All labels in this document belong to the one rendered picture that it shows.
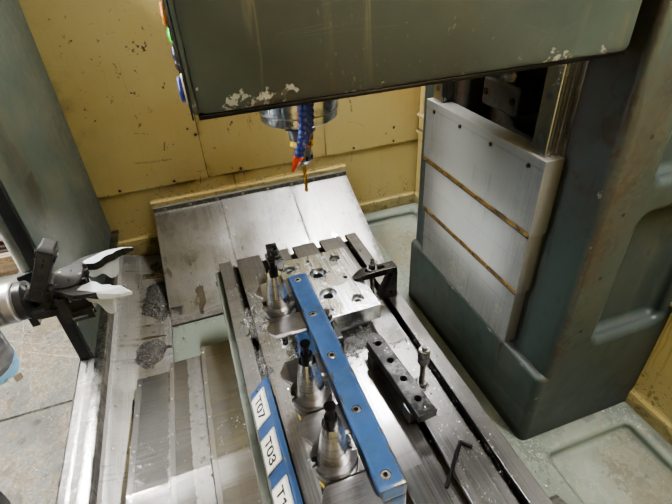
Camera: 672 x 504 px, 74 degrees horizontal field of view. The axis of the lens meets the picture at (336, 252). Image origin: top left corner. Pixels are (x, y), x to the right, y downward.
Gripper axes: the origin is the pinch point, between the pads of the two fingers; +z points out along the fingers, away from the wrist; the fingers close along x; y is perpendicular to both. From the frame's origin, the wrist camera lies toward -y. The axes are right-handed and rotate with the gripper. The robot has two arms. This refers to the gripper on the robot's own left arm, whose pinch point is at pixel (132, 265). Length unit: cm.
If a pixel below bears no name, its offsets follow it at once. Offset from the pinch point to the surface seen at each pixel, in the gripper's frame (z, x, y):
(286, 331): 24.1, 20.0, 8.4
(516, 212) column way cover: 80, 10, 2
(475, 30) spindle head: 54, 24, -38
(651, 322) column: 115, 26, 35
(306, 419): 22.3, 38.6, 8.4
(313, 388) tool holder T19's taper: 24.3, 36.5, 4.8
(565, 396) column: 93, 27, 53
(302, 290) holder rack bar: 29.8, 11.3, 7.3
